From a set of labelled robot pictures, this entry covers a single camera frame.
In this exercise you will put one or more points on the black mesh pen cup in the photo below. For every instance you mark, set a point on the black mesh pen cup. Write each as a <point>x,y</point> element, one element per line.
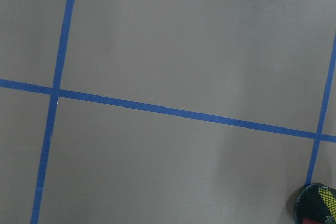
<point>315,204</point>

